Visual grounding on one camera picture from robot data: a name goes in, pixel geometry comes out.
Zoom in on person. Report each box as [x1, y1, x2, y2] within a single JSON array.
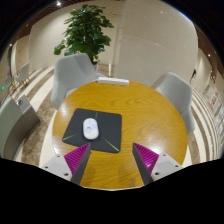
[[190, 68, 198, 83]]

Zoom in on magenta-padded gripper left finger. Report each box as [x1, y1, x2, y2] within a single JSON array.
[[40, 142, 92, 186]]

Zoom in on white cartoon-print computer mouse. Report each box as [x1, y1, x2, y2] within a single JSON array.
[[82, 117, 100, 141]]

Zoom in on small white chair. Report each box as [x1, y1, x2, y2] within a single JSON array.
[[14, 62, 31, 88]]

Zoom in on grey armchair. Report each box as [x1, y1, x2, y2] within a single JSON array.
[[0, 94, 41, 161]]

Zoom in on grey shell chair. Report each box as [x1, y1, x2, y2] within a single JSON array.
[[151, 71, 197, 136], [50, 53, 106, 111]]

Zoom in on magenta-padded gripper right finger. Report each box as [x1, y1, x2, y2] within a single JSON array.
[[132, 142, 184, 186]]

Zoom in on green potted plant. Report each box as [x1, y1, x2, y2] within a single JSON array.
[[53, 3, 115, 66]]

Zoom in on black mouse pad green lines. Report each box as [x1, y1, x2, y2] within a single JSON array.
[[62, 107, 123, 154]]

